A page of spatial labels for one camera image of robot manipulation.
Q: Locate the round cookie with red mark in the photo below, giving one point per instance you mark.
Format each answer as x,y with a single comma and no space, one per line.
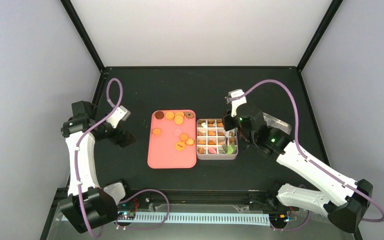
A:
180,145

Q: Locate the pale flower cookie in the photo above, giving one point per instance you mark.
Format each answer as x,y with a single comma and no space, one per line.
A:
184,137

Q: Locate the green round cookie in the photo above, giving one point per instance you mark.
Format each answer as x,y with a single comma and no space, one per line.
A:
230,150

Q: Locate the dark chocolate round cookie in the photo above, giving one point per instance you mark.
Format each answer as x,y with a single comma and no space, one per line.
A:
159,115

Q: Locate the silver tin lid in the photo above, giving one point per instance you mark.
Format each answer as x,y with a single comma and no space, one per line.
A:
274,122

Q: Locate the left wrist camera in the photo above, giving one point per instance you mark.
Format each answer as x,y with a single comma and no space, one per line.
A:
121,114

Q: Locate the pink plastic tray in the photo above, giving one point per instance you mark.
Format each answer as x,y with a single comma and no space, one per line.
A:
162,153

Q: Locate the pink round sandwich cookie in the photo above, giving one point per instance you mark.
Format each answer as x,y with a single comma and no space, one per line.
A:
177,132

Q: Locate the black front rail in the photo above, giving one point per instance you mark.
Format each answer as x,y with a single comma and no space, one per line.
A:
202,196

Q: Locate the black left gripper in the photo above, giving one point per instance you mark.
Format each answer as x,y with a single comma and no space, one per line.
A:
123,140

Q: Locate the metal tin with white dividers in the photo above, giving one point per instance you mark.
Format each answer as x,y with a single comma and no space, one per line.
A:
210,134

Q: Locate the flower cookie with dark centre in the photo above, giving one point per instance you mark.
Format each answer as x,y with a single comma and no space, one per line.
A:
189,114

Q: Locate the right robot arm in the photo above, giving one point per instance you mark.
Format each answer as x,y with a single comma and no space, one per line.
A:
343,200

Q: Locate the white slotted cable duct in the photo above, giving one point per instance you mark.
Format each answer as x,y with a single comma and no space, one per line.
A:
257,219

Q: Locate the pink cookie in tin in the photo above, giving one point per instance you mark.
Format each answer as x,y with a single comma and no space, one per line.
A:
212,150

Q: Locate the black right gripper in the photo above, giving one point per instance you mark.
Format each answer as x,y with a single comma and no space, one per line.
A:
227,126

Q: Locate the pale oval cookie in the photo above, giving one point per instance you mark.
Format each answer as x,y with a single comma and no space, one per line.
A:
190,142

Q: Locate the round orange cookie top right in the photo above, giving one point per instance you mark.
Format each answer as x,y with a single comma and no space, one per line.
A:
179,113

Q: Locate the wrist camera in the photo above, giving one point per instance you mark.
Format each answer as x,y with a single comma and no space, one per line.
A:
121,114
235,98

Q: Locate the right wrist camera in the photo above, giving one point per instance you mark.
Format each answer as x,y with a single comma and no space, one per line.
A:
235,98

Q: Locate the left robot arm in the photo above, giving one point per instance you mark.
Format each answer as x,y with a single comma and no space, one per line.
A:
88,205

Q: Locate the spiky flower cookie left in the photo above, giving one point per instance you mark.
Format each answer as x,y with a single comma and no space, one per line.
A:
157,131

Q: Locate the silver metal tongs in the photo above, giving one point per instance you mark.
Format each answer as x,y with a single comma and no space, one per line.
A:
229,140

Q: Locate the round orange cookie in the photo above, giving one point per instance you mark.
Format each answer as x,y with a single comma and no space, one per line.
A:
169,115
179,113

